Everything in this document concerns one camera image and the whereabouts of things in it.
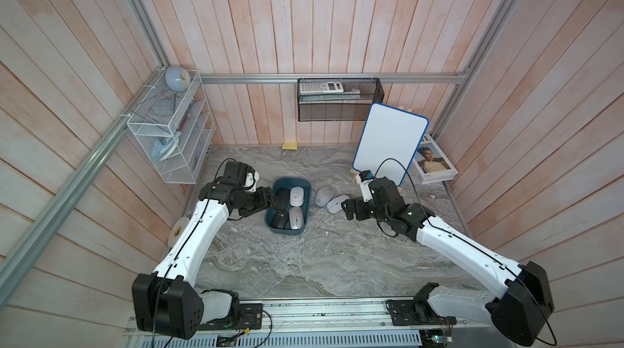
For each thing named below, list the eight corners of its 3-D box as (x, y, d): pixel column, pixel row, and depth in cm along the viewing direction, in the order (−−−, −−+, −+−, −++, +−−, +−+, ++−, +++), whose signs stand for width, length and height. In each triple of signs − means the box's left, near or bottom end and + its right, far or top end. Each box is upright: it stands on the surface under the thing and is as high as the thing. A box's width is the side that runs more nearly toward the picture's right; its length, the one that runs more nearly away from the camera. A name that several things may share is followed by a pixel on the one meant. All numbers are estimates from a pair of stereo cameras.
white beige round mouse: (310, 201, 103) (310, 197, 100) (325, 185, 108) (325, 181, 105) (322, 209, 100) (322, 205, 98) (336, 193, 105) (337, 189, 103)
